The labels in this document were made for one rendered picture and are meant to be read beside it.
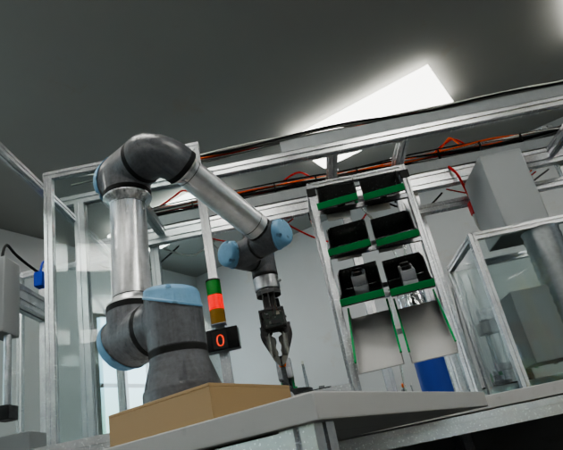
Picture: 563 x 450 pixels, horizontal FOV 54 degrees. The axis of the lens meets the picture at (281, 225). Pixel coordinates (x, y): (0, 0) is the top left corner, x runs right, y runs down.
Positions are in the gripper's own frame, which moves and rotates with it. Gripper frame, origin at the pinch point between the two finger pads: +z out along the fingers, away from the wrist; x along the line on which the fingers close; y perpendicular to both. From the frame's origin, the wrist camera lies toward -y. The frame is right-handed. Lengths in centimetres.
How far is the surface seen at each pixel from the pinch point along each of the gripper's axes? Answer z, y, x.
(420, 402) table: 22, 70, 22
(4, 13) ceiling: -213, -52, -111
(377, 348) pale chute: 0.8, -5.9, 27.7
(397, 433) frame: 24.5, 15.2, 24.4
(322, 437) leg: 25, 93, 7
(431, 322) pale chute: -4.2, -10.4, 45.9
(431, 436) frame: 26.5, 15.3, 32.0
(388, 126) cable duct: -106, -62, 66
